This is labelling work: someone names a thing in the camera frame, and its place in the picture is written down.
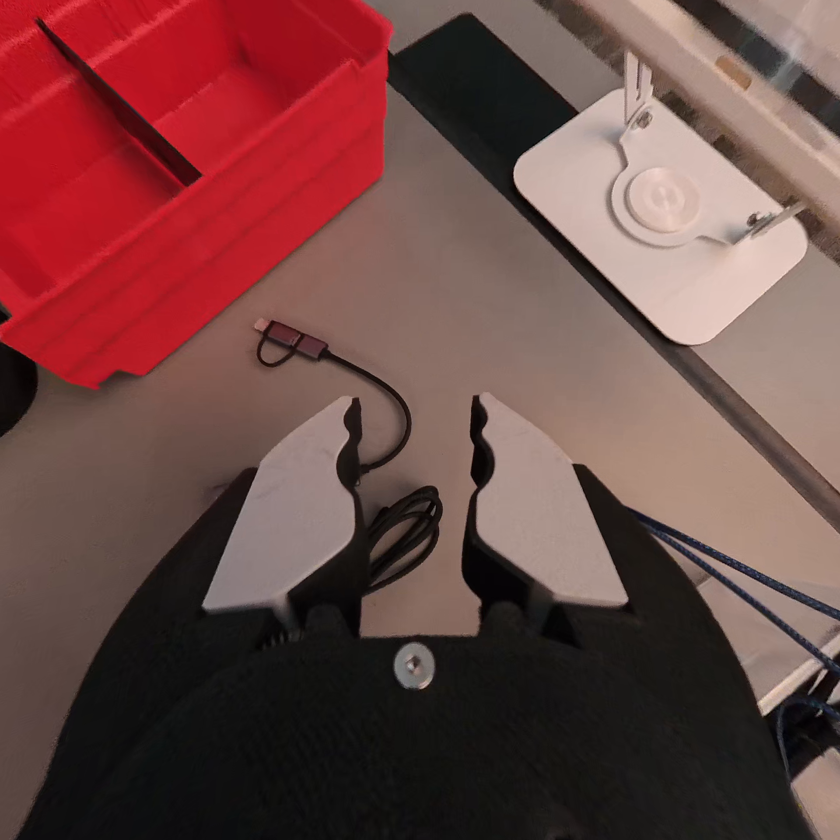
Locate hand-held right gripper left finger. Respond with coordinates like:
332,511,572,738
201,395,370,639

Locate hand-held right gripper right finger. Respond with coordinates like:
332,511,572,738
462,392,630,632

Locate black usb-c cable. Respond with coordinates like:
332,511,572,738
254,316,445,593

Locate red plastic bin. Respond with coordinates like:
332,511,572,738
0,0,395,391

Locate white metal stand base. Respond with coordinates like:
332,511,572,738
512,51,810,347

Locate black rounded textured pad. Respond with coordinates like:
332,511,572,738
0,346,39,437

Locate black rectangular pad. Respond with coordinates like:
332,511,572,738
388,12,580,199

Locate black bin divider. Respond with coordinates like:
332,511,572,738
36,18,203,186

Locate blue braided cable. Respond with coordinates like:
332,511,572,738
646,526,840,678
623,507,840,621

